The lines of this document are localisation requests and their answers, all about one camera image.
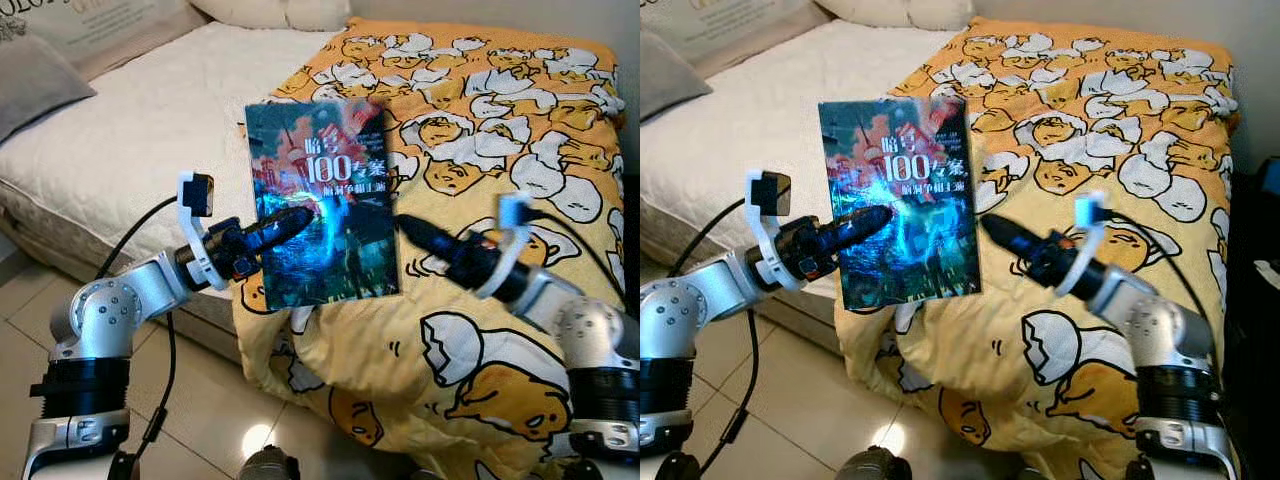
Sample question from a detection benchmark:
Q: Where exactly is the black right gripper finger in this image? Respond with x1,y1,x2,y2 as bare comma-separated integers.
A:
397,214,466,263
980,214,1046,263

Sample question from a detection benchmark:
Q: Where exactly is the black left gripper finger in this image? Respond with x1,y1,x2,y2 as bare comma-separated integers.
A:
825,206,893,251
255,206,315,251

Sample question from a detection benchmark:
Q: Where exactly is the dark blue paperback book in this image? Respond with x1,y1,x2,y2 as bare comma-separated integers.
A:
818,95,983,313
243,97,401,311

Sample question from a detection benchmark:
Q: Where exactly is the yellow cartoon egg blanket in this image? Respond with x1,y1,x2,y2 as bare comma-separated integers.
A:
232,17,626,480
835,17,1241,480

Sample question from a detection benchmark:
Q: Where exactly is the grey pillow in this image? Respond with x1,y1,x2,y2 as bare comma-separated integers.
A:
0,33,98,144
640,30,713,126

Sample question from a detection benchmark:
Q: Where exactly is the beige padded bolster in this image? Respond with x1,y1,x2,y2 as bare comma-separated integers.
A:
70,15,216,81
700,10,841,76

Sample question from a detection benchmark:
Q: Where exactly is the beige knotted pillow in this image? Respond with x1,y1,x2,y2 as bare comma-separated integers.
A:
815,0,976,31
188,0,351,31

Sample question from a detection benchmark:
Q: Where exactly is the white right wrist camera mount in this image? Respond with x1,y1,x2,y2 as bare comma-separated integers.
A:
1058,192,1116,299
478,193,536,299

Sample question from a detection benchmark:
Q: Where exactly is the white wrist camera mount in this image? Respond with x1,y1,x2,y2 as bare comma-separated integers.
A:
478,193,536,299
1058,192,1116,299
177,172,233,293
745,170,806,293

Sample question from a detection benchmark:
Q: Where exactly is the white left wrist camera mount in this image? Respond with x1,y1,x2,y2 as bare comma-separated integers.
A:
177,172,233,293
745,170,806,293

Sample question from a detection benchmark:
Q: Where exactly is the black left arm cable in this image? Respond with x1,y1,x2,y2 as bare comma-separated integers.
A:
95,195,183,476
698,305,763,477

